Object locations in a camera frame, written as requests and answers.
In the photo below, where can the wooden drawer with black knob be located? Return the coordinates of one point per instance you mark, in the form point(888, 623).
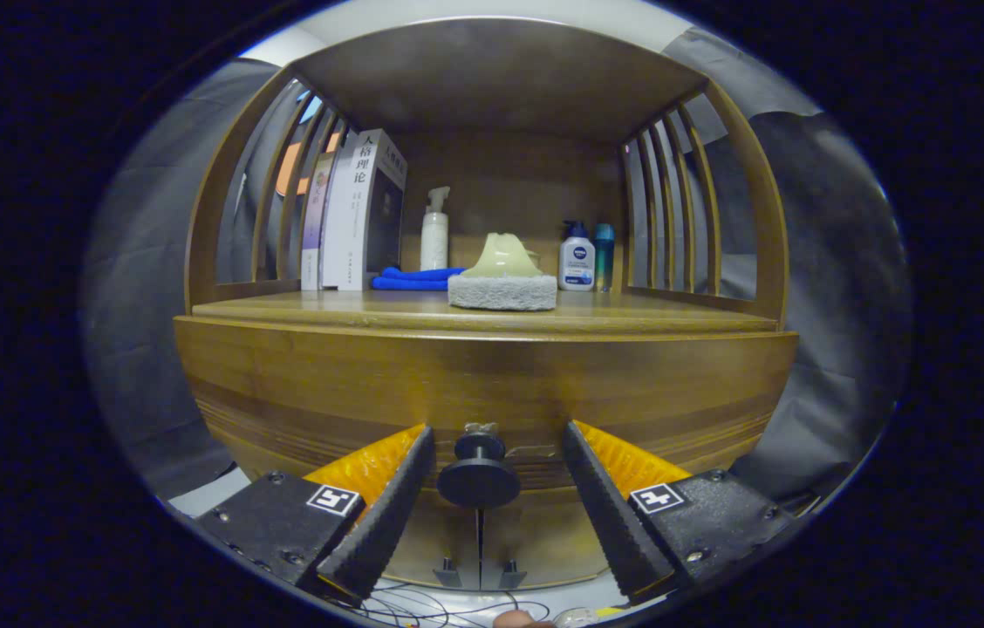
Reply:
point(326, 384)

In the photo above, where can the thick white book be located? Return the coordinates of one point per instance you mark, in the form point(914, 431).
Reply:
point(352, 227)

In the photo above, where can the white pump bottle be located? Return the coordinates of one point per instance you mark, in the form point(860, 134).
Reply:
point(434, 244)

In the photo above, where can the folded blue cloth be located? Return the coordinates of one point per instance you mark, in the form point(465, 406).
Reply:
point(409, 279)

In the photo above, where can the teal spray bottle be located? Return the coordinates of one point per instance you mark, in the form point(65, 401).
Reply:
point(604, 253)

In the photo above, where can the white lotion bottle blue cap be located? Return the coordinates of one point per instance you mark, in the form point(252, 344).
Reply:
point(577, 262)

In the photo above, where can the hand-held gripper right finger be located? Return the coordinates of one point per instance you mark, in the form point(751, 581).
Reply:
point(618, 523)

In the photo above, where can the wooden countertop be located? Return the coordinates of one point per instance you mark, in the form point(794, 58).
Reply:
point(649, 310)

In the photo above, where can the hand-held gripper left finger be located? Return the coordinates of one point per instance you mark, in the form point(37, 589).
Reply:
point(383, 523)

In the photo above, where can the thin pale book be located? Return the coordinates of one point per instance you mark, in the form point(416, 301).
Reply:
point(313, 235)

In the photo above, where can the wooden cabinet door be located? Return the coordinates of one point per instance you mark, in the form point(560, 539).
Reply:
point(536, 541)
point(440, 532)

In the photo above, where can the wooden cabinet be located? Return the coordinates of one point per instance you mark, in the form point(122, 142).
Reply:
point(501, 78)

